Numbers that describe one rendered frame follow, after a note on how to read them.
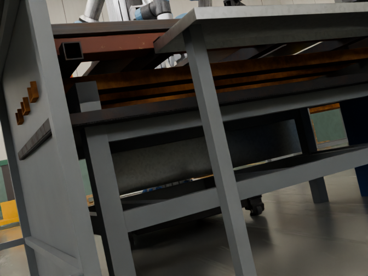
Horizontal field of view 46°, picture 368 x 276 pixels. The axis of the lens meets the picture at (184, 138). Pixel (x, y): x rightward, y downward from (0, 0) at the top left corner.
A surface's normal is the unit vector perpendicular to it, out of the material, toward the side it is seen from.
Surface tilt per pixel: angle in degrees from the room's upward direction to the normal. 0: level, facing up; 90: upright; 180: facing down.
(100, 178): 90
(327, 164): 90
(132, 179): 90
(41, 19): 90
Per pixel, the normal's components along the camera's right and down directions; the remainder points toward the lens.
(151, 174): 0.43, -0.14
